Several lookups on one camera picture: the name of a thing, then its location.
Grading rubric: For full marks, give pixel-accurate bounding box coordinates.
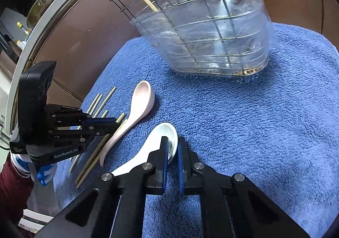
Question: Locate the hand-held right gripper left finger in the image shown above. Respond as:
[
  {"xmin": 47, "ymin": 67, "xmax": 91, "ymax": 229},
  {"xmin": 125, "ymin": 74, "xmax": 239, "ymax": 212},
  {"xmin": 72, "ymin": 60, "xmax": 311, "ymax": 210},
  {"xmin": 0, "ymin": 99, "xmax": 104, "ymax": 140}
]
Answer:
[{"xmin": 34, "ymin": 136, "xmax": 170, "ymax": 238}]

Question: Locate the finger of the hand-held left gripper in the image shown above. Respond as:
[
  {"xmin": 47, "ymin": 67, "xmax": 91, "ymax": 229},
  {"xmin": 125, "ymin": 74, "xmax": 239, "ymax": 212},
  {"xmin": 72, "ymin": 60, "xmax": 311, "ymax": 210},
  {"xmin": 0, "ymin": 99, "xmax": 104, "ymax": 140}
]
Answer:
[
  {"xmin": 46, "ymin": 105, "xmax": 118, "ymax": 128},
  {"xmin": 52, "ymin": 123, "xmax": 118, "ymax": 146}
]

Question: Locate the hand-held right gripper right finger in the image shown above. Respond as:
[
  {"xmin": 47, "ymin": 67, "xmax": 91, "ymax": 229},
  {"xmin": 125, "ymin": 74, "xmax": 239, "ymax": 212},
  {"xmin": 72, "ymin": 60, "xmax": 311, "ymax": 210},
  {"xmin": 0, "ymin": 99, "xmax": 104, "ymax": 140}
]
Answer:
[{"xmin": 178, "ymin": 136, "xmax": 310, "ymax": 238}]

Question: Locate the white ceramic spoon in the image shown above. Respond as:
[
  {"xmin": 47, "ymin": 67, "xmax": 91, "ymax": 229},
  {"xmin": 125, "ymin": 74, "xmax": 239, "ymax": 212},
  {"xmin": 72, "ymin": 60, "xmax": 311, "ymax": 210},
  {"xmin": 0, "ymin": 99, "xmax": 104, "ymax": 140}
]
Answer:
[{"xmin": 111, "ymin": 122, "xmax": 177, "ymax": 176}]

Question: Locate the pink ceramic spoon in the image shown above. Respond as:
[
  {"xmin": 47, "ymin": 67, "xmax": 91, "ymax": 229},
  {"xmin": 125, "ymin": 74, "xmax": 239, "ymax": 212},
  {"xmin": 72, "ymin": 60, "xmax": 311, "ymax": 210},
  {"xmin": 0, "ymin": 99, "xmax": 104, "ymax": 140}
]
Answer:
[{"xmin": 99, "ymin": 80, "xmax": 155, "ymax": 167}]

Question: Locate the clear glass utensil jar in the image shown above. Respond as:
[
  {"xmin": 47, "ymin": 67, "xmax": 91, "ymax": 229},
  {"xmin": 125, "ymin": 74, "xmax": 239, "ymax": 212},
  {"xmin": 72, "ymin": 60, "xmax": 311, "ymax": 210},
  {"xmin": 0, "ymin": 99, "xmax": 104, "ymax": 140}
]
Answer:
[{"xmin": 110, "ymin": 0, "xmax": 274, "ymax": 83}]

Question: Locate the person's left hand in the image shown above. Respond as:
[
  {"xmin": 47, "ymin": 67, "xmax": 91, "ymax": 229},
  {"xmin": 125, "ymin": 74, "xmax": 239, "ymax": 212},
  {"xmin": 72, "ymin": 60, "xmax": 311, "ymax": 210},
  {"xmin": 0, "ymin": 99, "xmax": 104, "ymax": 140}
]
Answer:
[{"xmin": 11, "ymin": 152, "xmax": 58, "ymax": 186}]

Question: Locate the blue terry towel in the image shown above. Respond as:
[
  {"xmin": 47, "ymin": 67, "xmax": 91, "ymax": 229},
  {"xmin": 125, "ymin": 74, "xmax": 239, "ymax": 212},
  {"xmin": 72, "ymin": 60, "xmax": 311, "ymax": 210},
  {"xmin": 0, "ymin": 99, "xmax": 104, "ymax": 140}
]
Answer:
[{"xmin": 53, "ymin": 22, "xmax": 339, "ymax": 238}]

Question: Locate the black frying pan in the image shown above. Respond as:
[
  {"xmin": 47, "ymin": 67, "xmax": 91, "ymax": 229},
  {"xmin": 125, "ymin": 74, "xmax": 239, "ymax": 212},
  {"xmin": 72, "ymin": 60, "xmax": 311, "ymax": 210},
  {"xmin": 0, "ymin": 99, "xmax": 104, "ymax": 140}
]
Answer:
[{"xmin": 22, "ymin": 0, "xmax": 70, "ymax": 28}]

